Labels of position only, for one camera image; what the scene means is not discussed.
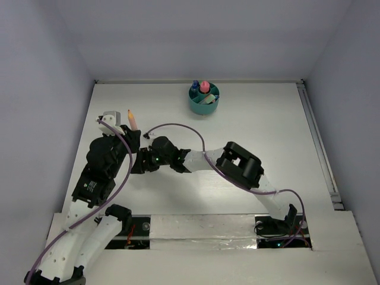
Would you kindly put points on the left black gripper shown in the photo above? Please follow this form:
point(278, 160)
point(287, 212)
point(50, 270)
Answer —
point(133, 137)

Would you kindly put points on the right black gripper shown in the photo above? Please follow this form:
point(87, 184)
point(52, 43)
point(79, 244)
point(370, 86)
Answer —
point(140, 166)

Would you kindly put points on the orange tip pink highlighter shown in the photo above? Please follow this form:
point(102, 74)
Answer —
point(132, 121)

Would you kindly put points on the green tip clear highlighter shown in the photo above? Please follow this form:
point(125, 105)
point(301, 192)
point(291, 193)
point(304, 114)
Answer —
point(208, 100)

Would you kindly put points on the blue cap white pen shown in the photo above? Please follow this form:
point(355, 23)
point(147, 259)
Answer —
point(194, 87)

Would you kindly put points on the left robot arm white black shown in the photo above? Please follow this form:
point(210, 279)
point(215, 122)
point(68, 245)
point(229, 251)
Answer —
point(92, 220)

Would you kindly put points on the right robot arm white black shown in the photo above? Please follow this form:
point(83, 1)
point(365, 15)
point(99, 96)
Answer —
point(233, 162)

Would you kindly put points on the teal round organizer container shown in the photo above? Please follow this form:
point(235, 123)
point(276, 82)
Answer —
point(203, 97)

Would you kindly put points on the pink topped centre tube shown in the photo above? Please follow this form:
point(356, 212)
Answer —
point(204, 87)

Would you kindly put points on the foil covered front board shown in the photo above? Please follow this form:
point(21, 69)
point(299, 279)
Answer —
point(205, 232)

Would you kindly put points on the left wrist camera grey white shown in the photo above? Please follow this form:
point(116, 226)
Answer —
point(113, 119)

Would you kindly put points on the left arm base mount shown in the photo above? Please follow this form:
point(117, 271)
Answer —
point(137, 237)

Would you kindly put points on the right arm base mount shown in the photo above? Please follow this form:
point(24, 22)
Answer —
point(292, 232)

